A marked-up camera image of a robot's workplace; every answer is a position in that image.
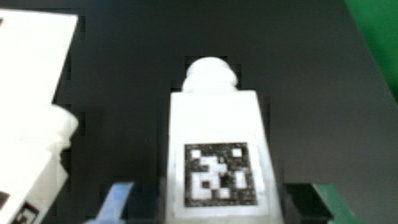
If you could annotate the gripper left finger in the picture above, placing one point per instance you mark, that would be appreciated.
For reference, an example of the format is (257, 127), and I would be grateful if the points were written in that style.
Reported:
(128, 207)

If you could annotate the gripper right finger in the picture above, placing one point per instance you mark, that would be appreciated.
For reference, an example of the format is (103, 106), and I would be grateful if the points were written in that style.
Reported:
(312, 205)

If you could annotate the white table leg with tag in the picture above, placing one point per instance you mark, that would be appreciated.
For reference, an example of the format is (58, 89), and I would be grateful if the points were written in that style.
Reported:
(220, 181)

